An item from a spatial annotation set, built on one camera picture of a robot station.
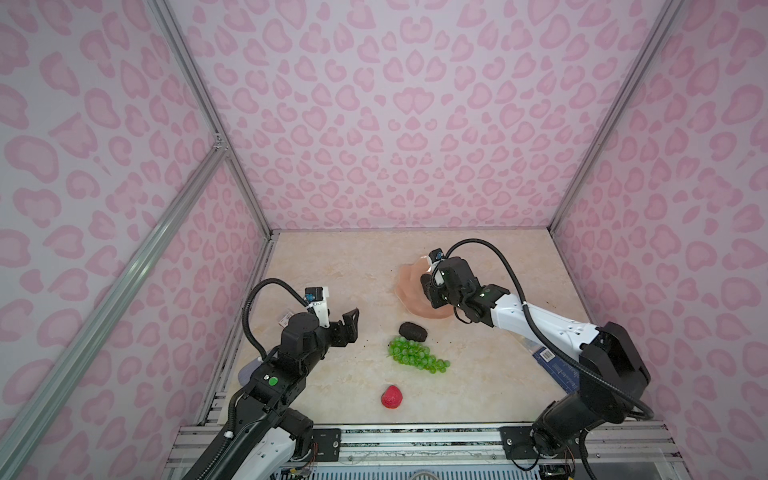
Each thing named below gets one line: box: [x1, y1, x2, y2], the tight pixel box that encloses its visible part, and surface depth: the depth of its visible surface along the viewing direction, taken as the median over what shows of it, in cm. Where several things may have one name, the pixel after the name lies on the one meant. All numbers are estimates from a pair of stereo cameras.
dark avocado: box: [398, 321, 428, 342], surface depth 92 cm
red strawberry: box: [381, 385, 403, 409], surface depth 78 cm
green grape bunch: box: [387, 336, 451, 374], surface depth 86 cm
